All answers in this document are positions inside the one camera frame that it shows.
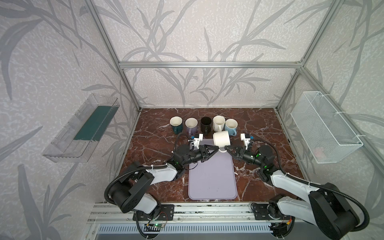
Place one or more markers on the black enamel mug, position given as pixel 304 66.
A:
pixel 206 125

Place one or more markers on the cream round mug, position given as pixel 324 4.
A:
pixel 222 139

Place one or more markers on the white wire mesh basket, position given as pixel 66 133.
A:
pixel 327 134

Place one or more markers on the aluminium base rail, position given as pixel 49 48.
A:
pixel 186 212

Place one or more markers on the light blue mug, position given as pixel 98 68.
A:
pixel 231 126

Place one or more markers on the dark green mug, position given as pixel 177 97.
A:
pixel 176 124

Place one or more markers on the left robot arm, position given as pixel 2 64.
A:
pixel 129 191

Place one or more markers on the aluminium cage frame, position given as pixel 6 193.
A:
pixel 299 66

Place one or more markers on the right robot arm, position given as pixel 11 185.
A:
pixel 333 212

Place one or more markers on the lavender mug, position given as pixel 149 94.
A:
pixel 192 126

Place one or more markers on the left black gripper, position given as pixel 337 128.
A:
pixel 202 153

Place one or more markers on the clear acrylic wall shelf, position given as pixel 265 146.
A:
pixel 79 138

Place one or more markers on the white faceted mug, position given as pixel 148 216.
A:
pixel 219 123

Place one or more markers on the lavender plastic tray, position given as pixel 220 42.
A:
pixel 213 179

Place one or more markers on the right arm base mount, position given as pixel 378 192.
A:
pixel 265 211

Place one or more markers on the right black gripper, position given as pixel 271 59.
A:
pixel 241 151

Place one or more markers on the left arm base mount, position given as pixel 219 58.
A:
pixel 163 213

